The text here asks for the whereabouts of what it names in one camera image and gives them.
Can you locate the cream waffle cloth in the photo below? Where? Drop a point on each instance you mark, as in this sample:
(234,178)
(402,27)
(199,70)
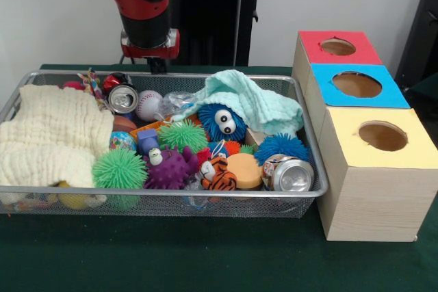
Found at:
(51,128)

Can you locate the dark green table cloth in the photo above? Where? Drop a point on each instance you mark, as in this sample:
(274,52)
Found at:
(205,258)

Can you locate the blue spiky ball with eyes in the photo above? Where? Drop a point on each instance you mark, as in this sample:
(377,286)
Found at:
(208,119)

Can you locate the light blue waffle cloth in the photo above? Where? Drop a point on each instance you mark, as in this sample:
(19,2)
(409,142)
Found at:
(260,100)

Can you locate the wooden box with three holes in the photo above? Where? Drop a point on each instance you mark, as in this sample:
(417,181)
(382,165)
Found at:
(376,203)

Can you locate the black stand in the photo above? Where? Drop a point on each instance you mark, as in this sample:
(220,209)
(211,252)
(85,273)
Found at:
(421,32)

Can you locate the green spiky rubber ball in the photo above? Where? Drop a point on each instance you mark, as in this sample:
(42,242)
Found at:
(119,169)

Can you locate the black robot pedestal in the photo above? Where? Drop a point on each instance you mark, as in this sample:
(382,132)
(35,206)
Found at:
(219,15)

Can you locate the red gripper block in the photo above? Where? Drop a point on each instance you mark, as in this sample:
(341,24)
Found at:
(150,52)

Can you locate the tiger plush toy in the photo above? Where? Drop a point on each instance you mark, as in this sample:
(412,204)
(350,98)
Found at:
(219,177)

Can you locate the purple spiky toy with eyes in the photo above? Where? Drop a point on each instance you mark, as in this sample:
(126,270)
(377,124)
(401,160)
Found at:
(171,172)

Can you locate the white baseball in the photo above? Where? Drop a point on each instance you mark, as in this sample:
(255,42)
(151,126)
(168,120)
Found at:
(148,105)

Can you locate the green spiky toy with eyes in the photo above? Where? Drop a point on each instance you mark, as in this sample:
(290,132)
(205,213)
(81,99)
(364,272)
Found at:
(183,136)

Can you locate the crushed silver drink can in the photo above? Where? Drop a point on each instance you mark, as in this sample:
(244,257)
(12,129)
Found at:
(291,175)

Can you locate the blue spiky rubber ball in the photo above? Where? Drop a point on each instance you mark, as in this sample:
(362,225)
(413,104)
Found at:
(280,148)

